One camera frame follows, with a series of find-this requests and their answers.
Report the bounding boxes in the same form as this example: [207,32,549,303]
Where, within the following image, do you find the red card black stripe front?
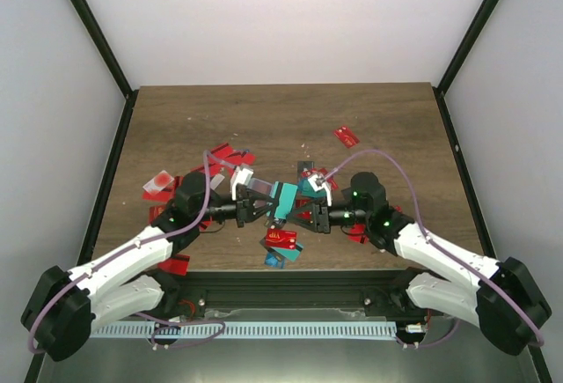
[157,254,190,276]

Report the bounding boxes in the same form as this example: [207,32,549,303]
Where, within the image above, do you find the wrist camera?
[307,172,333,207]
[230,164,253,201]

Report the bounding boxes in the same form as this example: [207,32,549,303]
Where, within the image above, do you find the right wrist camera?
[307,172,333,207]

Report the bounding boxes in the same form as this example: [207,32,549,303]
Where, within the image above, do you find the white red circle card left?
[143,170,174,203]

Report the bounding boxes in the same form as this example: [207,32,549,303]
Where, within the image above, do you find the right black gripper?
[287,196,369,233]

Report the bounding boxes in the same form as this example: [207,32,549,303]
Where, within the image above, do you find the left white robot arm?
[21,167,282,361]

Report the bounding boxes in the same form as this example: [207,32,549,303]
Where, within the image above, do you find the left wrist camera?
[230,164,253,201]

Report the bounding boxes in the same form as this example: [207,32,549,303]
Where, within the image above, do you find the red VIP card front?
[265,228,297,250]

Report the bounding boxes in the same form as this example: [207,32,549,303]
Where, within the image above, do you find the lone red card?
[333,126,360,149]

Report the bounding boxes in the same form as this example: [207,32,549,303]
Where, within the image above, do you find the blue leather card holder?
[246,178,273,201]

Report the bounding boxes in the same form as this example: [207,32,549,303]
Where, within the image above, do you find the light blue slotted cable duct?
[91,321,397,341]

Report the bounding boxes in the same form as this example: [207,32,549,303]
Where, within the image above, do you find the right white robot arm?
[287,171,552,356]

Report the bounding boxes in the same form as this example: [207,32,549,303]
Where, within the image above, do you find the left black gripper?
[194,188,280,228]

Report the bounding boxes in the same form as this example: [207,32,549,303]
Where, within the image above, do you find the black aluminium frame rail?
[156,268,424,317]

